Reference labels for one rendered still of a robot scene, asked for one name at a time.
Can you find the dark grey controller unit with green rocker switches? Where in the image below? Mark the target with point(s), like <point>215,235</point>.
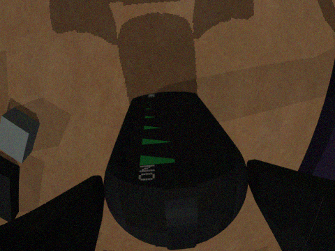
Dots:
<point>175,178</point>

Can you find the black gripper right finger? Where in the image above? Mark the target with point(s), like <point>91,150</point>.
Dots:
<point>299,208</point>

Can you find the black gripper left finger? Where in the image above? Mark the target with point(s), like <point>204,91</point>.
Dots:
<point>69,222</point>

